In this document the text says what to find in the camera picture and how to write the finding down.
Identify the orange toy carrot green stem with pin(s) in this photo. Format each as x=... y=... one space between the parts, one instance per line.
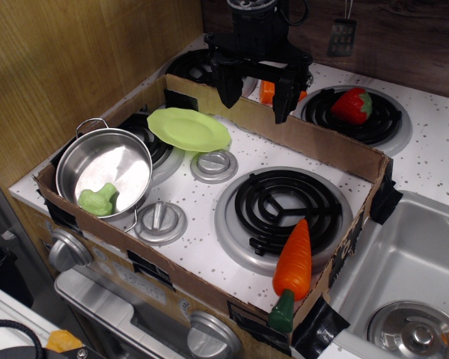
x=292 y=278

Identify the front left black coil burner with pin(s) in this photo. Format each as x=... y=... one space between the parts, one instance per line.
x=166 y=159

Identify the silver oven knob right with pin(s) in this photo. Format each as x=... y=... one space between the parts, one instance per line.
x=209 y=337

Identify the silver stove knob upper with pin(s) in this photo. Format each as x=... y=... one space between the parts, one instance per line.
x=214 y=167

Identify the grey toy sink basin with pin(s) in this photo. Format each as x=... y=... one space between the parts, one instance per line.
x=404 y=259

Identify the silver stove knob lower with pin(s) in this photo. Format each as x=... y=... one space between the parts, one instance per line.
x=160 y=223

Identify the silver oven knob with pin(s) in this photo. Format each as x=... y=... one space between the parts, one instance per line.
x=209 y=337
x=67 y=252

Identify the hanging metal spatula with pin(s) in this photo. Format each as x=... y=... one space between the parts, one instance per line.
x=343 y=33

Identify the light green plastic plate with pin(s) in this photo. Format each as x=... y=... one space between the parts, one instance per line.
x=188 y=130

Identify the silver metal pot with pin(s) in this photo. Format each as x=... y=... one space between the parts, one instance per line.
x=110 y=160

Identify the silver sink drain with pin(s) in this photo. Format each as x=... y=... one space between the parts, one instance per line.
x=410 y=329

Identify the orange toy carrot piece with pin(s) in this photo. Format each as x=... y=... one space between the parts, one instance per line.
x=266 y=92

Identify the front right black coil burner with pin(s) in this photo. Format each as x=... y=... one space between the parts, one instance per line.
x=258 y=211

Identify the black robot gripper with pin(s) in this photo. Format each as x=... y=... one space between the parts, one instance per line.
x=258 y=46

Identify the silver oven door handle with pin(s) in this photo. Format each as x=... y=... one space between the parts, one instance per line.
x=98 y=303

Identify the silver oven knob left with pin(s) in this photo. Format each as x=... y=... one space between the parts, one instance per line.
x=67 y=252

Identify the red toy strawberry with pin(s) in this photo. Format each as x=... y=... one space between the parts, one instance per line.
x=354 y=107

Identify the silver stove knob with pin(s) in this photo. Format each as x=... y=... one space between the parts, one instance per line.
x=160 y=223
x=214 y=167

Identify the black coil burner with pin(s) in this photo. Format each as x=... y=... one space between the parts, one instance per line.
x=388 y=129
x=193 y=65
x=258 y=211
x=166 y=159

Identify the light green toy broccoli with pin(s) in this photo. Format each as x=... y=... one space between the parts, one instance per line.
x=98 y=203

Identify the orange object bottom left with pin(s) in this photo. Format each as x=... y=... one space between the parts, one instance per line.
x=63 y=341

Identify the back left black coil burner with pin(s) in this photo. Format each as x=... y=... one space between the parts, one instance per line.
x=193 y=65

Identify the back right black coil burner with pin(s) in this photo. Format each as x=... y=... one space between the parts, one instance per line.
x=388 y=129

